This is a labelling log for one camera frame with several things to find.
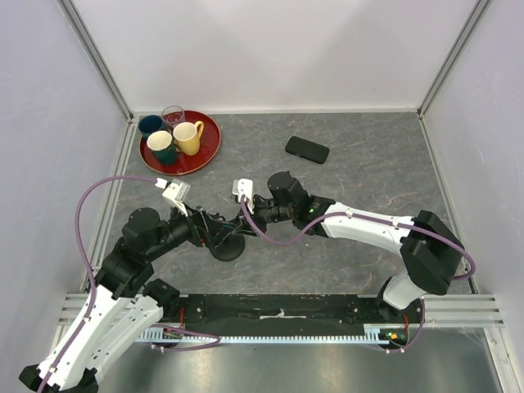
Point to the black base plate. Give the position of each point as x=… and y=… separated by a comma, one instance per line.
x=285, y=315

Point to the black smartphone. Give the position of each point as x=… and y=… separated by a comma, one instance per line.
x=307, y=150

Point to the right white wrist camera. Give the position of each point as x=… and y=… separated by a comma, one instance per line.
x=243, y=187

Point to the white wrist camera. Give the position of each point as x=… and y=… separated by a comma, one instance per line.
x=174, y=192
x=243, y=187

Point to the dark green mug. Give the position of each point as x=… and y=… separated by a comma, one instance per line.
x=161, y=144

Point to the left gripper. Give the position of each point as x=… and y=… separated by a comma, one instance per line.
x=204, y=230

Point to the blue mug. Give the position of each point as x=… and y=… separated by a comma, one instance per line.
x=150, y=124

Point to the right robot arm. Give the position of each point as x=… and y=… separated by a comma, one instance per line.
x=431, y=253

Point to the slotted cable duct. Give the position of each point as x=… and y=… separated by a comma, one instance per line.
x=371, y=336

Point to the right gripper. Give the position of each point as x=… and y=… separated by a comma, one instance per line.
x=243, y=224

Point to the clear drinking glass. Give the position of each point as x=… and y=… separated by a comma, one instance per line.
x=173, y=116

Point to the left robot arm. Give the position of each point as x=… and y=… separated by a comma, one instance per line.
x=124, y=301

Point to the yellow mug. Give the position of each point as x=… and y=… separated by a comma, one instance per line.
x=187, y=137

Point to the red round tray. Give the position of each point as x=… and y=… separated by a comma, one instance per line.
x=210, y=144

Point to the black phone stand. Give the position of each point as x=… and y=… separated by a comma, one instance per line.
x=231, y=249

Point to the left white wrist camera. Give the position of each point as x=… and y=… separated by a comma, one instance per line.
x=174, y=192

